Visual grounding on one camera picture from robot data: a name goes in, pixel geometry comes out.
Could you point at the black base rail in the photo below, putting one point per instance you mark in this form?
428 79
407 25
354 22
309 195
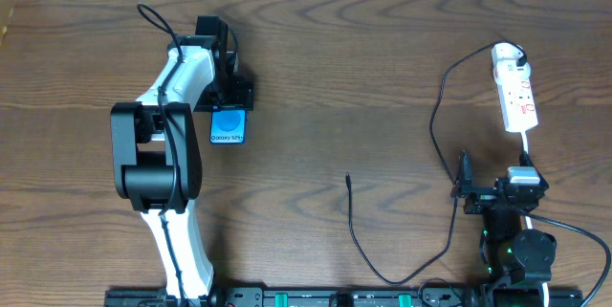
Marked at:
435 295

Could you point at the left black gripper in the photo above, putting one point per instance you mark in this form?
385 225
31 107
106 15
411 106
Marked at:
234 104

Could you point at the white power strip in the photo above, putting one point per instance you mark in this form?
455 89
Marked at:
515 93

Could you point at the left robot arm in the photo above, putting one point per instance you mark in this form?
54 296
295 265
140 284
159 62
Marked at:
156 156

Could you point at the white charger adapter plug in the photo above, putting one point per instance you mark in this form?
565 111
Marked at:
508 56

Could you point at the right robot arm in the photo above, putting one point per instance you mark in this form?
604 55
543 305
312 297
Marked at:
520 259

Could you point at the blue Galaxy smartphone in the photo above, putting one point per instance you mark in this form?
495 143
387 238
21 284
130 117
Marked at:
228 127

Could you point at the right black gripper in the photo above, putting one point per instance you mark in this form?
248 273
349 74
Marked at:
481 192

